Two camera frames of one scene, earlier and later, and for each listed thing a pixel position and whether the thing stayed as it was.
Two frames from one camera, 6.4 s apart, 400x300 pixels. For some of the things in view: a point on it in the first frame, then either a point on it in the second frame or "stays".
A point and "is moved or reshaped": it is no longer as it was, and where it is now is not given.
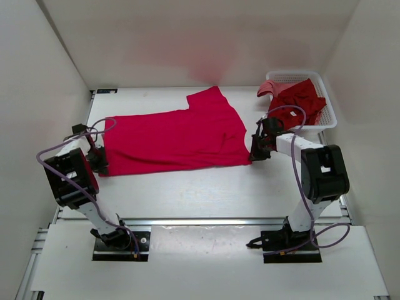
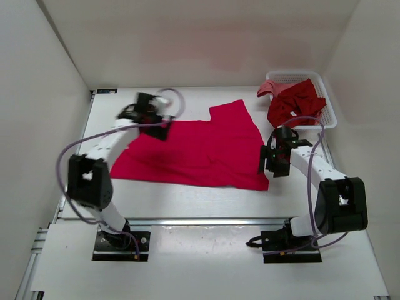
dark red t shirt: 303,95 stays
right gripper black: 257,147 -> 273,160
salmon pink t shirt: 272,87 stays
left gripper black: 101,167 -> 160,133
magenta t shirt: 209,133 is moved or reshaped
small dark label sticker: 107,90 stays
